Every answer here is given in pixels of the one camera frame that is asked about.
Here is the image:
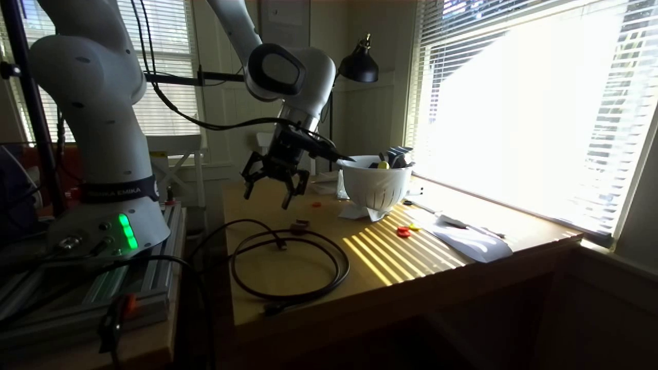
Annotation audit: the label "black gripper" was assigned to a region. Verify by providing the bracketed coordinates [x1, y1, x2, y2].
[238, 125, 324, 212]

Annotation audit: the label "black USB cable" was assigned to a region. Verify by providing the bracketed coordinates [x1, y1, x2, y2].
[186, 216, 353, 317]

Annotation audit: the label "dark small box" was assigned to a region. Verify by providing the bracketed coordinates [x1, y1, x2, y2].
[386, 144, 418, 170]

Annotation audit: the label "aluminium rail frame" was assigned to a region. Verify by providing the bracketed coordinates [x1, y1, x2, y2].
[0, 201, 190, 351]

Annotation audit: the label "white window blinds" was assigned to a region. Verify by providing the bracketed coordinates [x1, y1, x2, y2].
[410, 0, 658, 239]
[17, 0, 203, 140]

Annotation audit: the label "thin black base cable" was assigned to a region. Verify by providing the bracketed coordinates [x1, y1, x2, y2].
[100, 253, 218, 370]

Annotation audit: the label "black arm cable harness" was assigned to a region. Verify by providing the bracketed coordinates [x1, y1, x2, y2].
[129, 0, 298, 133]

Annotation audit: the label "wooden table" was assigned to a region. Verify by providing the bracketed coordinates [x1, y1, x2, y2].
[219, 173, 583, 370]

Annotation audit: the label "black stand pole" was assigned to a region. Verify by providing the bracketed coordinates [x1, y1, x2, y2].
[0, 0, 68, 216]

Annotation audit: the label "dark blue bulky object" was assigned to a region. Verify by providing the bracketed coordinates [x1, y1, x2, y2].
[0, 147, 43, 232]

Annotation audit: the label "black boom bar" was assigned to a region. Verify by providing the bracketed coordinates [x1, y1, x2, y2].
[142, 68, 250, 88]

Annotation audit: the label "white bowl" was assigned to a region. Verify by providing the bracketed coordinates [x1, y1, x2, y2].
[338, 154, 415, 216]

